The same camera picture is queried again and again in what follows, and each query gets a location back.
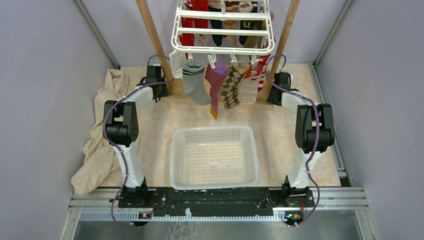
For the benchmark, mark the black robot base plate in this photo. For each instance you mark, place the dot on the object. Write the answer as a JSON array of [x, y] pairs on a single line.
[[224, 202]]

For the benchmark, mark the white perforated plastic basket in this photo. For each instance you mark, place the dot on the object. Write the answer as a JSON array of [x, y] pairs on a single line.
[[214, 157]]

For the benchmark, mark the wooden hanger rack frame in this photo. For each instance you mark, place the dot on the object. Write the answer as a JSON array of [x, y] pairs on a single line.
[[176, 87]]

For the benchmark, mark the white plastic clip hanger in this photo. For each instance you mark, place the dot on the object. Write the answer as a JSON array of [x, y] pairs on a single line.
[[222, 16]]

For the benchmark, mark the red white striped sock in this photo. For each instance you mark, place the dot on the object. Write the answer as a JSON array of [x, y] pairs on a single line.
[[257, 73]]

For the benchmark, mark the white slotted cable duct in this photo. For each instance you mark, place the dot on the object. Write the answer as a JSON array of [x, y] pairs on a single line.
[[141, 216]]

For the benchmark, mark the tan brown sock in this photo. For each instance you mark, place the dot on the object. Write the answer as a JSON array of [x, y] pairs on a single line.
[[253, 41]]

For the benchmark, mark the maroon purple sock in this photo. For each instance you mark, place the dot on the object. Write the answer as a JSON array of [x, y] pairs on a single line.
[[215, 77]]

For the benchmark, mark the black santa belt sock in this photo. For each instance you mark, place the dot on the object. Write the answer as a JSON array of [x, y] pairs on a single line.
[[246, 7]]

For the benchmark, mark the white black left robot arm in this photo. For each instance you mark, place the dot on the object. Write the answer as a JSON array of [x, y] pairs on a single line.
[[121, 129]]

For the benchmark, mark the brown argyle sock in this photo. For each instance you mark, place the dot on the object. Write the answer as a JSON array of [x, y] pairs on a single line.
[[229, 89]]

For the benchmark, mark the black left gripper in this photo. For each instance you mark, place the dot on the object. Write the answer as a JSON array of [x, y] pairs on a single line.
[[163, 93]]

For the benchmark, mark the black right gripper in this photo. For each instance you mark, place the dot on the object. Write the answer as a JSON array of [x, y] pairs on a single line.
[[269, 99]]

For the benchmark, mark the red christmas sock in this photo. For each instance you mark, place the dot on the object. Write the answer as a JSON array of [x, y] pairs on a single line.
[[188, 39]]

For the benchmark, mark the grey striped sock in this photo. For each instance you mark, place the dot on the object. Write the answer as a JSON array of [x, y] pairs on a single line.
[[193, 83]]

